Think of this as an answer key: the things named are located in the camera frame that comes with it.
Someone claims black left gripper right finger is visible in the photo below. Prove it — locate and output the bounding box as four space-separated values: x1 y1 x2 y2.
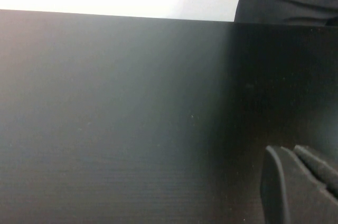
294 144 338 195

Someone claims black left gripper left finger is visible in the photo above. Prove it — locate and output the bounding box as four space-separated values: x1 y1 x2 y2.
260 145 338 224

